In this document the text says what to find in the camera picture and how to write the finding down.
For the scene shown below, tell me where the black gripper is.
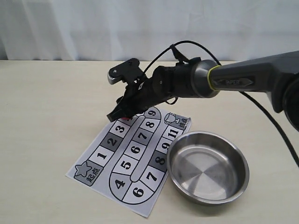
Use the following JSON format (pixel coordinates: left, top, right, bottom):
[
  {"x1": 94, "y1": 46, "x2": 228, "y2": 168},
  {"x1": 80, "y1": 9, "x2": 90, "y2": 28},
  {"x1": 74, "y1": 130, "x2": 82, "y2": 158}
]
[{"x1": 107, "y1": 81, "x2": 173, "y2": 122}]

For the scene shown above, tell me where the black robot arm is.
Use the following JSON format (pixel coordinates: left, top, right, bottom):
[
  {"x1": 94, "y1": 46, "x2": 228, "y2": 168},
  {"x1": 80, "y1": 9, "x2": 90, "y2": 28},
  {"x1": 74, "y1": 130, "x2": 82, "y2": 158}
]
[{"x1": 107, "y1": 51, "x2": 299, "y2": 129}]

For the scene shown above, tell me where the paper number game board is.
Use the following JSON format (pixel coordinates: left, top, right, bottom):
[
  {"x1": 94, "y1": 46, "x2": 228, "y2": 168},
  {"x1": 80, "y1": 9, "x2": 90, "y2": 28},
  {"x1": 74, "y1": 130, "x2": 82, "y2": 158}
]
[{"x1": 66, "y1": 107, "x2": 192, "y2": 217}]

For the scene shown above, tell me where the stainless steel bowl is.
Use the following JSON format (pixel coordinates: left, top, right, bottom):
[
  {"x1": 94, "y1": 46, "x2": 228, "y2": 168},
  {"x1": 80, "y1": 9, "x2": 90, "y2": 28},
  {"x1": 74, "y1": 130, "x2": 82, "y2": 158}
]
[{"x1": 166, "y1": 131, "x2": 250, "y2": 206}]

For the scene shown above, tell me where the white curtain backdrop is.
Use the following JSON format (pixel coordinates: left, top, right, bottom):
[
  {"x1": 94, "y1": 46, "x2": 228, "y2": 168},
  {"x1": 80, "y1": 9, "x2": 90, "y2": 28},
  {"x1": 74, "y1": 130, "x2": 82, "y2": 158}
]
[{"x1": 0, "y1": 0, "x2": 299, "y2": 61}]

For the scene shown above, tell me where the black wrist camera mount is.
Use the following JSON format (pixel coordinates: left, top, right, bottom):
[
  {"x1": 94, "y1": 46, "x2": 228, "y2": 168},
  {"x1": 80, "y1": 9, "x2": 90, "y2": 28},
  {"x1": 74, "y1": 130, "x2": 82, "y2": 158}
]
[{"x1": 107, "y1": 58, "x2": 146, "y2": 85}]

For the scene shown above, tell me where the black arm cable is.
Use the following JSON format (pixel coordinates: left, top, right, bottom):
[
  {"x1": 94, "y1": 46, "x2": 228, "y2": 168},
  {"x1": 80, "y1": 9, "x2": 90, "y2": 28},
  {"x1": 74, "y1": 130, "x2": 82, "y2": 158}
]
[{"x1": 140, "y1": 41, "x2": 299, "y2": 168}]

